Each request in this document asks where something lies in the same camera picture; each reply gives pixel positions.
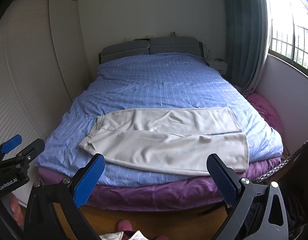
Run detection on teal curtain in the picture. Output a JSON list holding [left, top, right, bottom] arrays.
[[225, 0, 270, 97]]

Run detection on grey padded headboard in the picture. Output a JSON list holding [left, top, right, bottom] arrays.
[[98, 36, 204, 64]]

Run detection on beige louvred wardrobe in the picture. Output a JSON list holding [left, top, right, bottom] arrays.
[[0, 0, 92, 203]]

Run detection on white nightstand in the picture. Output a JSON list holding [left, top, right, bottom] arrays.
[[204, 59, 228, 76]]

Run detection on dark wicker basket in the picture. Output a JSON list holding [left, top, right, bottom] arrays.
[[252, 141, 308, 184]]

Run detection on purple bed sheet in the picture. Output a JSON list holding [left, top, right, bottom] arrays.
[[38, 93, 284, 212]]

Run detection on left hand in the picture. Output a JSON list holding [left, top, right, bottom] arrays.
[[10, 194, 24, 227]]

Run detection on cream white pants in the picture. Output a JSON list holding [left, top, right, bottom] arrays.
[[79, 107, 249, 176]]

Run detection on window with grille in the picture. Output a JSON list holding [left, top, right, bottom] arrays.
[[267, 0, 308, 76]]

